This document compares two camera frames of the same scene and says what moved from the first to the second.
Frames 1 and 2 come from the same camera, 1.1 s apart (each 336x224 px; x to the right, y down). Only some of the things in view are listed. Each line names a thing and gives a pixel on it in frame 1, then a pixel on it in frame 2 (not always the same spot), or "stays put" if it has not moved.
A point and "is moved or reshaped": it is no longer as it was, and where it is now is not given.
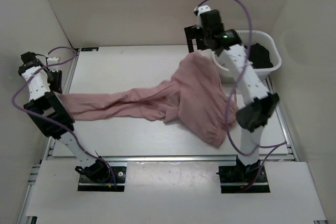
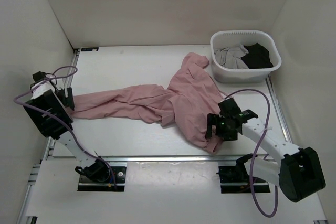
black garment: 259,56 stays put
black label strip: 88,49 stays put
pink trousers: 197,98 is moved or reshaped
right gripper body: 206,36 → 224,130
